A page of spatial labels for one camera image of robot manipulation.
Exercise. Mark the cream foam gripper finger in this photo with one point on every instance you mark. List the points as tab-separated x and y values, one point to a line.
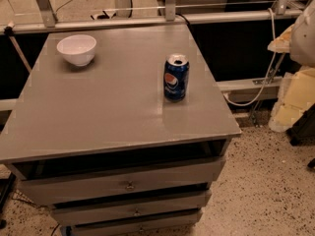
281	44

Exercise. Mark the top grey drawer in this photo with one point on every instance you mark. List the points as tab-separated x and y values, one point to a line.
80	187

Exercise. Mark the blue pepsi can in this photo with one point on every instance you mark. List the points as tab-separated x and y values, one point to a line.
175	76

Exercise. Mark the grey drawer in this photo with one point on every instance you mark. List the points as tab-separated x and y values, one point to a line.
139	224
80	187
131	208

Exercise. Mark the white ceramic bowl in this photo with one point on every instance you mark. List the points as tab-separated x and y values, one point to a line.
78	49

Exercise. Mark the middle grey drawer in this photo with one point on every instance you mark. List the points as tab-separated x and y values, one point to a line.
131	208

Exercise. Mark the metal frame rail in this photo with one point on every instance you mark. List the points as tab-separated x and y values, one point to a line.
192	19

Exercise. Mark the grey drawer cabinet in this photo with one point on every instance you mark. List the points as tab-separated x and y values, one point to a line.
113	113

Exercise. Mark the bottom grey drawer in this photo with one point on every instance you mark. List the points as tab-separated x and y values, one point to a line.
139	224

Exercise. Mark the grey side shelf beam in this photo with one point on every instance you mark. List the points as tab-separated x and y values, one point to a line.
246	90

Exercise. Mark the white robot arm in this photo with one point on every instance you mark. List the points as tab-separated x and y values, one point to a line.
299	39

